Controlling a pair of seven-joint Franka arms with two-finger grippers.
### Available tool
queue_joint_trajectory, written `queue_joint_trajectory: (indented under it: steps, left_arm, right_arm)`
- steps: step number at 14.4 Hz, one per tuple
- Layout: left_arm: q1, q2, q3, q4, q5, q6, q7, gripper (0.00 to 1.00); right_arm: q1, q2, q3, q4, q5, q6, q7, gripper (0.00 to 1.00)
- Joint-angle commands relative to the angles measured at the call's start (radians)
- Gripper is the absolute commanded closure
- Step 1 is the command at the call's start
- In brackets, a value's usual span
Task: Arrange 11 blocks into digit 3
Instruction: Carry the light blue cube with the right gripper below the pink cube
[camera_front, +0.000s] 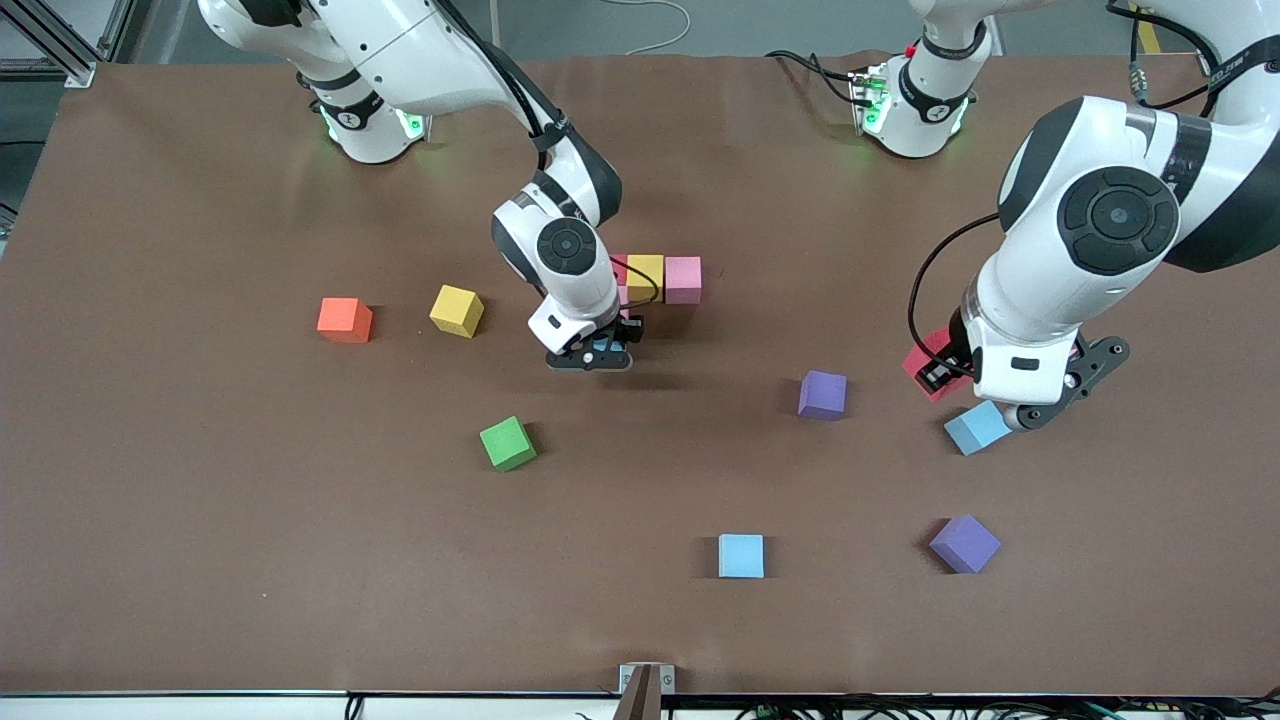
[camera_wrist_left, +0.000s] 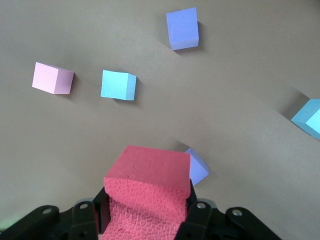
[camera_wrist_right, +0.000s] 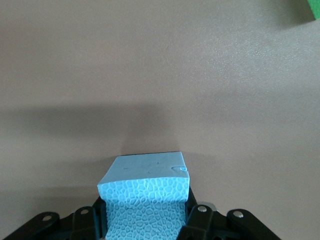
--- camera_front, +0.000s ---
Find light blue foam block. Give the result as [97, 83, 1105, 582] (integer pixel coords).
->
[718, 534, 766, 580]

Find brown pole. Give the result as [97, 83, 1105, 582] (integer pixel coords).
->
[612, 665, 663, 720]

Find orange foam block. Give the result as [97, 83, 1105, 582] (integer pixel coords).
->
[317, 297, 374, 345]

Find brown table mat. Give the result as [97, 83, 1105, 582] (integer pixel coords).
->
[0, 50, 1280, 698]

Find aluminium frame post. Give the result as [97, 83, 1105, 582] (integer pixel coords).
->
[0, 0, 141, 89]
[1197, 0, 1280, 78]

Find purple foam block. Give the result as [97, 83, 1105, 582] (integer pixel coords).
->
[928, 514, 1003, 575]
[797, 370, 849, 422]

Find white floor cable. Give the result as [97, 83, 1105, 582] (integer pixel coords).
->
[600, 0, 693, 57]

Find black arm base cables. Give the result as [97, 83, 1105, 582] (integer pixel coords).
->
[765, 48, 871, 106]

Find small metal bracket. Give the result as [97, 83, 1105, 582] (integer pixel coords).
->
[618, 662, 677, 696]

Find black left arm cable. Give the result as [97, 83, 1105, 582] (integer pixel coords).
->
[908, 0, 1223, 379]

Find yellow foam block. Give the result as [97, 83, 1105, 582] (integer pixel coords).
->
[626, 254, 667, 304]
[429, 285, 486, 339]

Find green foam block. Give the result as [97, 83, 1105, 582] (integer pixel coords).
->
[479, 416, 538, 473]

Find white table edge rail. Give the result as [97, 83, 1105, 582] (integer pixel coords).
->
[0, 692, 1280, 720]

